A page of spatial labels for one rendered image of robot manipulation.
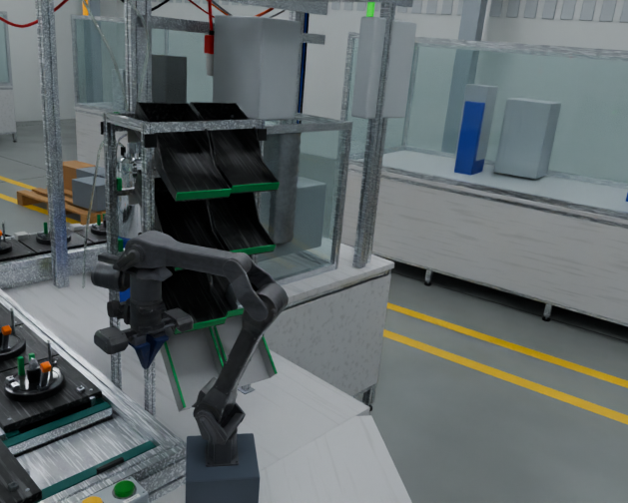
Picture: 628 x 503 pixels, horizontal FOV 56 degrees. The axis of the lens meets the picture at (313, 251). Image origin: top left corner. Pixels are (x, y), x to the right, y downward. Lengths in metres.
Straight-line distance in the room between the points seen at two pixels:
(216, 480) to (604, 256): 3.88
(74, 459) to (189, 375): 0.31
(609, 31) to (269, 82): 7.28
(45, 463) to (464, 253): 3.99
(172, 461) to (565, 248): 3.78
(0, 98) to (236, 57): 8.60
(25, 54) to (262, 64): 11.30
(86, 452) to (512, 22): 8.75
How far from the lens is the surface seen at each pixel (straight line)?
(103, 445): 1.56
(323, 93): 10.91
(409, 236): 5.16
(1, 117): 10.91
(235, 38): 2.48
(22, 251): 2.69
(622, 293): 4.78
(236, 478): 1.22
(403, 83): 2.86
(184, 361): 1.56
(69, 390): 1.67
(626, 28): 9.24
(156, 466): 1.43
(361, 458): 1.62
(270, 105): 2.40
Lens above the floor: 1.84
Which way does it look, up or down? 19 degrees down
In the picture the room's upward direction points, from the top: 5 degrees clockwise
